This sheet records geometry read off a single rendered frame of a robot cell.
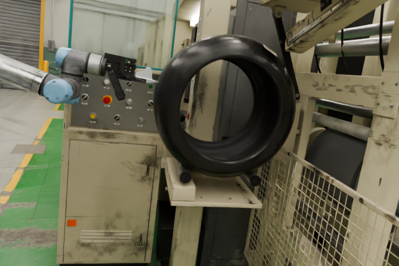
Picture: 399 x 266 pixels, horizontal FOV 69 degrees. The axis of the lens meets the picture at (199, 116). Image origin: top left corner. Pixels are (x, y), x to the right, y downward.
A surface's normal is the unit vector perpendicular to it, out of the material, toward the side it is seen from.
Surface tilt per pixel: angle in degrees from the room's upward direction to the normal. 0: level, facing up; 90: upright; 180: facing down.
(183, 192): 90
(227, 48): 80
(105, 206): 90
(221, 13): 90
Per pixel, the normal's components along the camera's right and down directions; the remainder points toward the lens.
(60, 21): 0.36, 0.19
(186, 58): -0.36, -0.41
